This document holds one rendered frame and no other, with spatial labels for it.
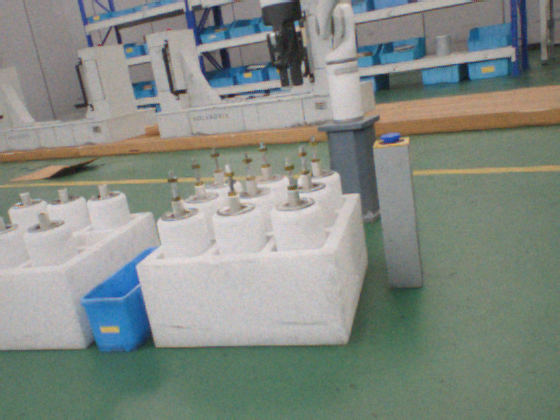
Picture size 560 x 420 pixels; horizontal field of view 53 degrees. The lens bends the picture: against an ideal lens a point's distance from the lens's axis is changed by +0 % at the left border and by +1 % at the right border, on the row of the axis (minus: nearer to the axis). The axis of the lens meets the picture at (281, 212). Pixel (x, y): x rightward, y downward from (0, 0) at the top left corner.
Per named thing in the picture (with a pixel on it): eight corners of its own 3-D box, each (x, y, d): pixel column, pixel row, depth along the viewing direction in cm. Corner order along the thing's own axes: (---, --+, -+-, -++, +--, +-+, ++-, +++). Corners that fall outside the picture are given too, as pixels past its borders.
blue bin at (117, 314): (158, 290, 142) (148, 246, 139) (198, 289, 139) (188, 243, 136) (91, 353, 115) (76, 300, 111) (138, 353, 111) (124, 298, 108)
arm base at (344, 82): (341, 119, 175) (334, 63, 170) (368, 116, 170) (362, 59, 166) (328, 124, 167) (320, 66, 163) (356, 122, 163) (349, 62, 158)
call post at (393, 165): (391, 275, 128) (375, 142, 120) (422, 274, 126) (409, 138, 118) (389, 288, 122) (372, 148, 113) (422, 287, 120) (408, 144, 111)
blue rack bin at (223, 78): (231, 84, 737) (229, 68, 732) (255, 81, 717) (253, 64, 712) (209, 89, 697) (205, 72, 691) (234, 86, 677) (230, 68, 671)
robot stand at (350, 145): (348, 207, 187) (336, 118, 178) (390, 208, 179) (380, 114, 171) (329, 222, 175) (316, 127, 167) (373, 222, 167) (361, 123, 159)
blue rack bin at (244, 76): (258, 80, 712) (255, 63, 706) (283, 77, 692) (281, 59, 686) (236, 85, 671) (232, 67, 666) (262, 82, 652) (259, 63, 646)
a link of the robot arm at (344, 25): (346, 4, 165) (353, 64, 169) (315, 9, 164) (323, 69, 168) (355, 0, 156) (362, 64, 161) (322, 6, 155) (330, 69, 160)
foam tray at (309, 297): (221, 271, 148) (208, 206, 144) (368, 263, 138) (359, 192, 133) (155, 348, 112) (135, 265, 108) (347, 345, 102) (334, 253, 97)
